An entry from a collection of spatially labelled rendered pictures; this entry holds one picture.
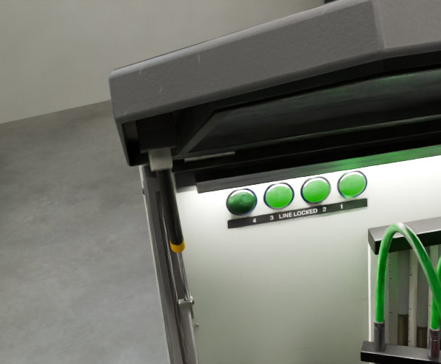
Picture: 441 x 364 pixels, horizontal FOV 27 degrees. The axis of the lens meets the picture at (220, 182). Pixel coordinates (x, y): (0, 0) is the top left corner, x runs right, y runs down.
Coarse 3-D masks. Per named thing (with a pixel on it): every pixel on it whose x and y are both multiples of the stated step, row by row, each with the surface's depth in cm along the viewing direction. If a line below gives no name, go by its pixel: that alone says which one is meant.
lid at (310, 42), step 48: (336, 0) 49; (384, 0) 47; (432, 0) 47; (192, 48) 56; (240, 48) 53; (288, 48) 51; (336, 48) 49; (384, 48) 47; (432, 48) 47; (144, 96) 59; (192, 96) 56; (240, 96) 62; (288, 96) 59; (336, 96) 87; (384, 96) 97; (432, 96) 110; (144, 144) 97; (192, 144) 102; (240, 144) 122
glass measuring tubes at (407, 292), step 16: (416, 224) 149; (432, 224) 149; (368, 240) 150; (400, 240) 147; (432, 240) 148; (368, 256) 152; (400, 256) 150; (416, 256) 153; (432, 256) 153; (368, 272) 154; (400, 272) 152; (416, 272) 154; (400, 288) 153; (416, 288) 156; (384, 304) 154; (400, 304) 155; (416, 304) 158; (400, 320) 156; (416, 320) 158; (400, 336) 158; (416, 336) 160
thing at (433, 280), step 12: (396, 228) 128; (408, 228) 125; (384, 240) 136; (408, 240) 123; (384, 252) 139; (420, 252) 120; (384, 264) 141; (432, 264) 118; (384, 276) 143; (432, 276) 117; (384, 288) 145; (432, 288) 116; (384, 324) 149
